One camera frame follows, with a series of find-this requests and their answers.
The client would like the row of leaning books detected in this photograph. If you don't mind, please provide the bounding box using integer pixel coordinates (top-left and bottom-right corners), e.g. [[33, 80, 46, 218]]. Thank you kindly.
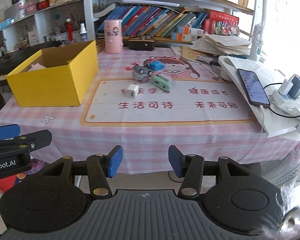
[[96, 4, 208, 38]]

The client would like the white pen tray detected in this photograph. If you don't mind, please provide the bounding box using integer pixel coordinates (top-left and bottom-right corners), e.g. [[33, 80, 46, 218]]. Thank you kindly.
[[44, 31, 80, 43]]

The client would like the white knitted cushion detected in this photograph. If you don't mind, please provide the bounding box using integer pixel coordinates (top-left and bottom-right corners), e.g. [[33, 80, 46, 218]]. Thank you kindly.
[[261, 155, 300, 188]]

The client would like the dark blue plug-in charger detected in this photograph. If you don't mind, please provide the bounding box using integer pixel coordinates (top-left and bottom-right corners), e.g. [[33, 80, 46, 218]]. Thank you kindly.
[[287, 76, 300, 99]]

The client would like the white flat board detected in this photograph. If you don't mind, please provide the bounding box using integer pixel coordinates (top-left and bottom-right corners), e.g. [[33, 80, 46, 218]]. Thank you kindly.
[[226, 55, 300, 138]]

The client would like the grey fluffy cloth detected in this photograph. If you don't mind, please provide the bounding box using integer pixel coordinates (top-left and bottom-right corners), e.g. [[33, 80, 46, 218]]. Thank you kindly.
[[261, 182, 300, 240]]

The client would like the pink cylindrical tin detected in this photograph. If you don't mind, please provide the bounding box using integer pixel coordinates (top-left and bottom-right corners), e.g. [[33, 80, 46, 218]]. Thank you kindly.
[[104, 19, 123, 54]]

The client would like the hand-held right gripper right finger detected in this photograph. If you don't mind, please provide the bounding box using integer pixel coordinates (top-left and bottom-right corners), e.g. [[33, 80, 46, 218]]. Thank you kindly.
[[168, 145, 259, 198]]

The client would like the white desk lamp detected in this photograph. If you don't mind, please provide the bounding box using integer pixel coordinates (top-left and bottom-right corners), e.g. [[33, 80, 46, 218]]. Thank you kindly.
[[217, 0, 300, 82]]

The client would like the white side shelf unit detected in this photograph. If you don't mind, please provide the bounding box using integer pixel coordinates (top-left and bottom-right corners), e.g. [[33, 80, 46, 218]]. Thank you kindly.
[[0, 0, 84, 53]]

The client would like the white phone cable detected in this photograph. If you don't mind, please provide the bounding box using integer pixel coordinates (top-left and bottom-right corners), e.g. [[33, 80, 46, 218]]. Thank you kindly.
[[259, 106, 271, 138]]

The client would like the red thick book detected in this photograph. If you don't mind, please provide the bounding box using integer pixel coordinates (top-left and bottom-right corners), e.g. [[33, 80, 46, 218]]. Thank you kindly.
[[202, 10, 240, 37]]

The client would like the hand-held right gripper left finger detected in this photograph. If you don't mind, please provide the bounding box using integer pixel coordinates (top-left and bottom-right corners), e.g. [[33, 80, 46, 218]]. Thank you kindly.
[[40, 145, 123, 197]]

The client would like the red plastic object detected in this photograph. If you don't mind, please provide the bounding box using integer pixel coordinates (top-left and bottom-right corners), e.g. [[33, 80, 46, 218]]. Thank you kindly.
[[0, 175, 18, 193]]

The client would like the white bookshelf frame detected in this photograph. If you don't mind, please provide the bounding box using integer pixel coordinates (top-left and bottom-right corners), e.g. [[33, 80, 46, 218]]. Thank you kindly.
[[82, 0, 257, 45]]

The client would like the white charger cube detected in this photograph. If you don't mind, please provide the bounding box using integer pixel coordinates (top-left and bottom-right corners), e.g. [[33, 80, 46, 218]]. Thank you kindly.
[[125, 83, 140, 98]]

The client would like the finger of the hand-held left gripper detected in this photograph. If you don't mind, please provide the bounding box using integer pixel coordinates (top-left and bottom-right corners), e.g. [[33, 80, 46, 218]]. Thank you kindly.
[[0, 129, 52, 155], [0, 124, 20, 141]]

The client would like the blue toy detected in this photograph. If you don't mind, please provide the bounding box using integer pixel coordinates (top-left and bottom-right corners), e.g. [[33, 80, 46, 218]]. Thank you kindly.
[[149, 61, 165, 71]]

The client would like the white power strip with chargers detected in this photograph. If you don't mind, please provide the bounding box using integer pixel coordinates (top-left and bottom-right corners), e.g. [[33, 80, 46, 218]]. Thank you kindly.
[[264, 73, 300, 118]]

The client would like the white spray bottle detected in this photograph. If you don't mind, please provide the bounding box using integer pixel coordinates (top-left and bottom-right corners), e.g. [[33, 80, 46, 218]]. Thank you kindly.
[[79, 23, 88, 42]]

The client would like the pink soft item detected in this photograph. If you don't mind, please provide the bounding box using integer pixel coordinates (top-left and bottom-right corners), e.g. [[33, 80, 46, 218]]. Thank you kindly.
[[27, 64, 47, 72]]

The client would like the small white box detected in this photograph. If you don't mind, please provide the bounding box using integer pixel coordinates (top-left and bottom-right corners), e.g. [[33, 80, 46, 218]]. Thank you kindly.
[[27, 31, 40, 45]]

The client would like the black rectangular case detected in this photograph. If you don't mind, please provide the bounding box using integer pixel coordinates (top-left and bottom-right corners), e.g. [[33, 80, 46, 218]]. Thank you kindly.
[[128, 35, 155, 51]]

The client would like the black smartphone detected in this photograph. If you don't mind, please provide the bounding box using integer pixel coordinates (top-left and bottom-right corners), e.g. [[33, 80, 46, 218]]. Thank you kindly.
[[237, 68, 270, 108]]

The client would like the yellow cardboard box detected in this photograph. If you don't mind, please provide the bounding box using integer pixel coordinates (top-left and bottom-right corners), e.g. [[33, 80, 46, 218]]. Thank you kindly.
[[6, 40, 99, 107]]

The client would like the pink checked cloth desktop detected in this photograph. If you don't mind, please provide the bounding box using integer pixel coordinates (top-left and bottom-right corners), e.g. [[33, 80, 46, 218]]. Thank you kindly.
[[0, 40, 300, 178]]

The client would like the black piano keyboard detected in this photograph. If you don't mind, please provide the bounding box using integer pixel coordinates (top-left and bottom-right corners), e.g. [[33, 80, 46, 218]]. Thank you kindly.
[[0, 41, 63, 80]]

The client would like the orange and white carton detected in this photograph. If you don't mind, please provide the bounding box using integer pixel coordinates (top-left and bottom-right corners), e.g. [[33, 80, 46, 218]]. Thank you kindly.
[[171, 32, 198, 41], [177, 26, 204, 35]]

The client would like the stack of loose papers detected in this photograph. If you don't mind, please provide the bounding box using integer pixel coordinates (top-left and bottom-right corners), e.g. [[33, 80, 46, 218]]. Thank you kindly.
[[190, 34, 252, 55]]

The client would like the grey toy car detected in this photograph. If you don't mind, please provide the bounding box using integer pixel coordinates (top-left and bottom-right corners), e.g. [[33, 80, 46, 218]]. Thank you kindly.
[[132, 64, 154, 80]]

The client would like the white plug-in charger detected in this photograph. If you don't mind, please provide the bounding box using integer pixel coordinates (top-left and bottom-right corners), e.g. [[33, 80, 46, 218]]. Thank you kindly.
[[279, 79, 294, 97]]

